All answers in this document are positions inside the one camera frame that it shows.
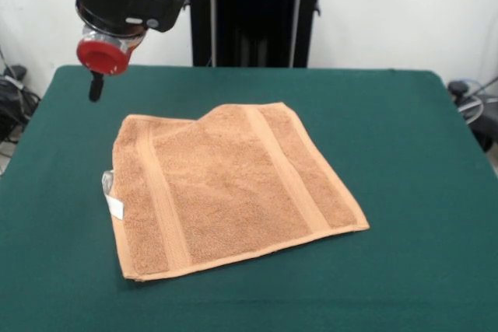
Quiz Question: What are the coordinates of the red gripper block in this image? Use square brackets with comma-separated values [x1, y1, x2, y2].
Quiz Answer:
[75, 38, 130, 103]

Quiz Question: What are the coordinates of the tan terry towel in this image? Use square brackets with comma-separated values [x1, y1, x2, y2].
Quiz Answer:
[101, 101, 370, 282]

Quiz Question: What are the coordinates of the dark green table cloth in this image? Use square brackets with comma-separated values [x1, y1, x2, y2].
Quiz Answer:
[0, 64, 498, 332]

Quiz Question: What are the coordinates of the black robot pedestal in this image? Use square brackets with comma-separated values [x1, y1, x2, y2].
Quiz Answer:
[181, 0, 342, 68]

